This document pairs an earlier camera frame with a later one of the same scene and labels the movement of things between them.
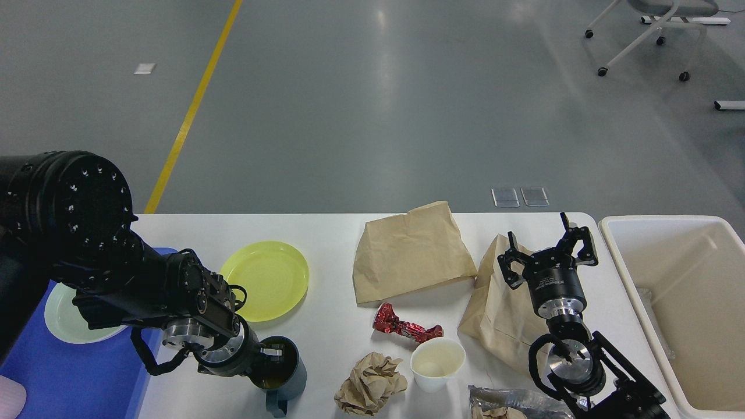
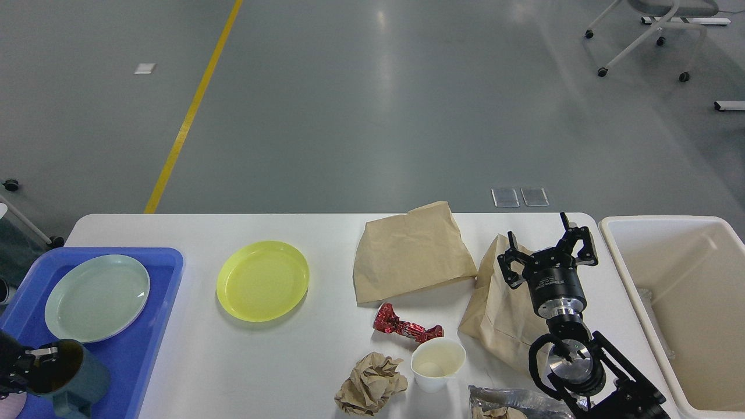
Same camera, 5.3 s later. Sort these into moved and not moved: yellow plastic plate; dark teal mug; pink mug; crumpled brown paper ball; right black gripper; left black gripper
Moved: left black gripper; dark teal mug
Not moved: crumpled brown paper ball; right black gripper; pink mug; yellow plastic plate
